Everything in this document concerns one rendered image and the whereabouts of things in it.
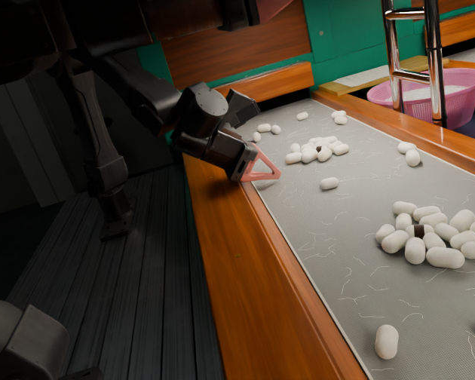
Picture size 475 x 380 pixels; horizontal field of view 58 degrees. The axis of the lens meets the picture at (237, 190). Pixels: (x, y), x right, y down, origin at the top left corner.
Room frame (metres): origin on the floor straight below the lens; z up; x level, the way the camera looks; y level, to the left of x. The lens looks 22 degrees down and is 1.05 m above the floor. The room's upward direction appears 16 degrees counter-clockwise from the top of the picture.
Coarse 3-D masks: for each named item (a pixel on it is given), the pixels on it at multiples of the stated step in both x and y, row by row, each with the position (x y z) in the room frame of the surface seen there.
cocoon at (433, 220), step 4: (424, 216) 0.46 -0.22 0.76; (428, 216) 0.46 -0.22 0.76; (432, 216) 0.46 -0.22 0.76; (436, 216) 0.46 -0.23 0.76; (440, 216) 0.46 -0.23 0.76; (444, 216) 0.46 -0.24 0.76; (420, 220) 0.46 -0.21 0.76; (424, 220) 0.46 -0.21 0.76; (428, 220) 0.46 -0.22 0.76; (432, 220) 0.46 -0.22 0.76; (436, 220) 0.45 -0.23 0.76; (440, 220) 0.45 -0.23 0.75; (444, 220) 0.45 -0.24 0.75; (420, 224) 0.46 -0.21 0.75; (424, 224) 0.46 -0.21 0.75; (428, 224) 0.45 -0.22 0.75; (432, 224) 0.45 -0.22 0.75; (436, 224) 0.45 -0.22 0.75
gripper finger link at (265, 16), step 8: (248, 0) 0.35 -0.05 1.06; (256, 0) 0.35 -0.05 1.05; (264, 0) 0.35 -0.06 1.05; (272, 0) 0.35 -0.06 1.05; (280, 0) 0.35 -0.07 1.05; (288, 0) 0.36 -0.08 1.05; (248, 8) 0.35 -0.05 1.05; (256, 8) 0.35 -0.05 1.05; (264, 8) 0.35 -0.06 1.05; (272, 8) 0.35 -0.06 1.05; (280, 8) 0.35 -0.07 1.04; (248, 16) 0.36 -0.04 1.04; (256, 16) 0.35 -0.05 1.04; (264, 16) 0.35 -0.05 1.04; (272, 16) 0.35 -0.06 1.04; (256, 24) 0.35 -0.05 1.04
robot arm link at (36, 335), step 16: (0, 304) 0.37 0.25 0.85; (0, 320) 0.35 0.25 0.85; (16, 320) 0.37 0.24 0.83; (32, 320) 0.37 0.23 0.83; (48, 320) 0.39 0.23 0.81; (0, 336) 0.34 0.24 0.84; (16, 336) 0.34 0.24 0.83; (32, 336) 0.35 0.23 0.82; (48, 336) 0.37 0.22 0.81; (64, 336) 0.38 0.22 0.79; (0, 352) 0.33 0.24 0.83; (16, 352) 0.33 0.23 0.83; (32, 352) 0.34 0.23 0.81; (48, 352) 0.35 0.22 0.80; (64, 352) 0.37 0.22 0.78; (0, 368) 0.33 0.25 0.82; (16, 368) 0.33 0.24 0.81; (32, 368) 0.33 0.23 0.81; (48, 368) 0.33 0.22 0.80
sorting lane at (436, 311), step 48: (288, 144) 0.95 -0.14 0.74; (384, 144) 0.78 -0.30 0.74; (288, 192) 0.69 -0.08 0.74; (336, 192) 0.64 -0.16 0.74; (384, 192) 0.59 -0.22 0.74; (432, 192) 0.55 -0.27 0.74; (288, 240) 0.53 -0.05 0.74; (336, 240) 0.50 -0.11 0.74; (336, 288) 0.40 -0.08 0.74; (384, 288) 0.38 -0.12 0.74; (432, 288) 0.36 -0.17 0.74; (432, 336) 0.30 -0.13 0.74
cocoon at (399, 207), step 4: (396, 204) 0.51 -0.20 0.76; (400, 204) 0.51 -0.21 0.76; (404, 204) 0.51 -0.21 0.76; (408, 204) 0.50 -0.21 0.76; (412, 204) 0.50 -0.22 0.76; (392, 208) 0.52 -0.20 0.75; (396, 208) 0.51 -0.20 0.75; (400, 208) 0.51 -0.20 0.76; (404, 208) 0.50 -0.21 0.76; (408, 208) 0.50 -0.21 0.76; (412, 208) 0.50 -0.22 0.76; (416, 208) 0.50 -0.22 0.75; (396, 212) 0.51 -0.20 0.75; (400, 212) 0.51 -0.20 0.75; (404, 212) 0.50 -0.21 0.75; (408, 212) 0.50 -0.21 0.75; (412, 212) 0.49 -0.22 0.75; (412, 216) 0.50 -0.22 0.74
